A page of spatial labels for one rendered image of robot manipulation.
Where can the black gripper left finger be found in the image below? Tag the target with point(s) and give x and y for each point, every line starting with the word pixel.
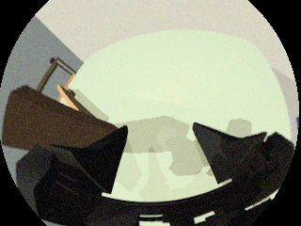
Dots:
pixel 99 161

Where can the long wooden rail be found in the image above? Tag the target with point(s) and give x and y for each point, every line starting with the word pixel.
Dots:
pixel 72 101

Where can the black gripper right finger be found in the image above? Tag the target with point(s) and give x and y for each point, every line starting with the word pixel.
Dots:
pixel 224 152

